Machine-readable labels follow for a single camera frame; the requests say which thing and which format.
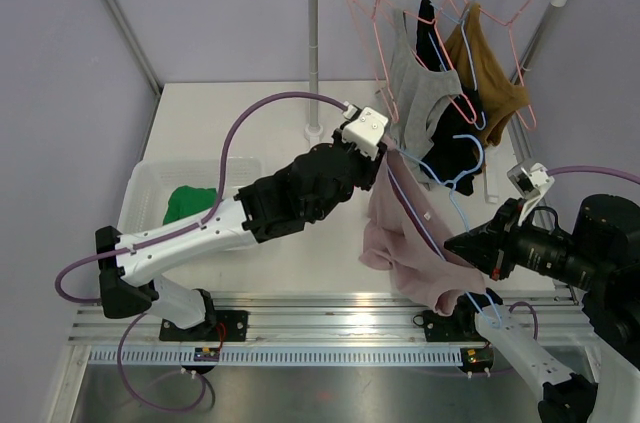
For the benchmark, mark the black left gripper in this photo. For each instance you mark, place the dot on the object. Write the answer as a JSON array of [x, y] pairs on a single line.
[[369, 166]]

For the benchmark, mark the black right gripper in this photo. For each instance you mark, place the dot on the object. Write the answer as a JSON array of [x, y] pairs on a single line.
[[493, 245]]

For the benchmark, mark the mauve pink tank top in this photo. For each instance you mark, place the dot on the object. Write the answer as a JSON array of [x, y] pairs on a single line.
[[405, 237]]

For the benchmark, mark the pink hanger of green top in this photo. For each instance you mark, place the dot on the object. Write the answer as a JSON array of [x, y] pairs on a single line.
[[364, 20]]

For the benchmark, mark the green tank top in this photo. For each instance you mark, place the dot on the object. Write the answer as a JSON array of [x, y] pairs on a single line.
[[186, 201]]

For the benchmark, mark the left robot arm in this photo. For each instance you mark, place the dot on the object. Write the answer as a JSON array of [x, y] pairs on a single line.
[[132, 281]]

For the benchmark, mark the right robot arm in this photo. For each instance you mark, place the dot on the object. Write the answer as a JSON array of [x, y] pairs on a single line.
[[600, 256]]

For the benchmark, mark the grey tank top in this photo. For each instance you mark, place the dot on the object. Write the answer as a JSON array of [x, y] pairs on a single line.
[[419, 92]]

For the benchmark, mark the black tank top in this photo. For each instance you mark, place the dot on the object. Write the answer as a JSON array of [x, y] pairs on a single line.
[[449, 156]]

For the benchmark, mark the brown tank top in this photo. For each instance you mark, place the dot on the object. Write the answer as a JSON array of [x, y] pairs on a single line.
[[500, 98]]

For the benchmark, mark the clear plastic basket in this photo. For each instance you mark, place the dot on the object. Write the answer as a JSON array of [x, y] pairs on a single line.
[[146, 199]]

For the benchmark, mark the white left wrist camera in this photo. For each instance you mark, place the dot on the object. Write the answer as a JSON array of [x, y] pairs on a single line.
[[365, 128]]

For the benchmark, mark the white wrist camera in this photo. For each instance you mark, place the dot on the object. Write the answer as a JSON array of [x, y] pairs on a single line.
[[533, 182], [365, 128]]

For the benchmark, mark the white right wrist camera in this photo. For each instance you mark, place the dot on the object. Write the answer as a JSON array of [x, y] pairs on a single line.
[[533, 182]]

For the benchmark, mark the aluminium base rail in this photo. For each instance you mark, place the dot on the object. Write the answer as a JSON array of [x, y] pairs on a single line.
[[377, 319]]

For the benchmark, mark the white slotted cable duct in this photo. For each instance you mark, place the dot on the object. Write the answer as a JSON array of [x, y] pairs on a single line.
[[281, 356]]

